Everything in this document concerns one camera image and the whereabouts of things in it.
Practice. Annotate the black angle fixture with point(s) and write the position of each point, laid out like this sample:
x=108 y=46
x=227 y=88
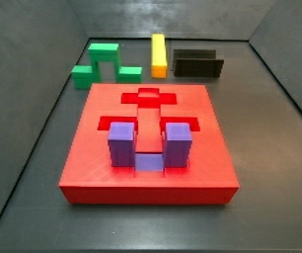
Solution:
x=196 y=63

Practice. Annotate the red slotted base block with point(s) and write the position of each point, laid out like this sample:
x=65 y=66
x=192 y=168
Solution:
x=91 y=181

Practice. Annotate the purple U-shaped block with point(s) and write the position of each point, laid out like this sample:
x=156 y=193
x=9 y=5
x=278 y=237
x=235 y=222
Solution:
x=173 y=157

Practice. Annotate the green stepped block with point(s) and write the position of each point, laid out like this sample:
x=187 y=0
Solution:
x=88 y=74

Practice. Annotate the yellow bar block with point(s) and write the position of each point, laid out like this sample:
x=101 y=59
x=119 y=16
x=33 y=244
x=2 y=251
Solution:
x=157 y=56

